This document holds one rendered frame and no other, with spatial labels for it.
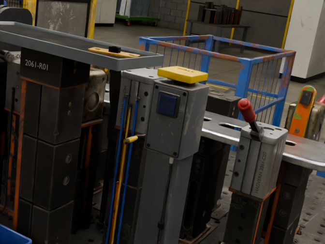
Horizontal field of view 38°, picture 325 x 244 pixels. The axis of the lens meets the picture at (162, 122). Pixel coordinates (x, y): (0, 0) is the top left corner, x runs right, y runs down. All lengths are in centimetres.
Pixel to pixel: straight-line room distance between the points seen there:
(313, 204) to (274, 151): 74
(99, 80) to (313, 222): 75
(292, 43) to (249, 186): 815
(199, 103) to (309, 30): 819
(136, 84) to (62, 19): 378
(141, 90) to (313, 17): 803
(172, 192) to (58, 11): 394
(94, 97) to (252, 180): 41
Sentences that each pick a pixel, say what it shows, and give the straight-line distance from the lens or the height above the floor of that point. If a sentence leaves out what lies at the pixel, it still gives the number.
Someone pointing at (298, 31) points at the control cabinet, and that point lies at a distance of 893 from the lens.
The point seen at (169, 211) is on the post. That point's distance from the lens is 76.
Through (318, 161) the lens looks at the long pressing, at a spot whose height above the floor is 100.
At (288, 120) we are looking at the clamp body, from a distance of 117.
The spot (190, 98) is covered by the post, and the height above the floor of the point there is 113.
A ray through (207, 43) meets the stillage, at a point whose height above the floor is 87.
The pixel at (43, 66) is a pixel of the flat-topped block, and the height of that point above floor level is 112.
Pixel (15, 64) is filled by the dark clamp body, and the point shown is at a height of 107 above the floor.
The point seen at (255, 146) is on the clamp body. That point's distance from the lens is 84.
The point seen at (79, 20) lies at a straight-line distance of 487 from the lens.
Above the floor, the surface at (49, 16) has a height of 89.
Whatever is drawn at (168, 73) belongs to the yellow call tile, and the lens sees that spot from 71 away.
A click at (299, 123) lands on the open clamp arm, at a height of 102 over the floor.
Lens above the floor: 128
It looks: 16 degrees down
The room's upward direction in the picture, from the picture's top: 9 degrees clockwise
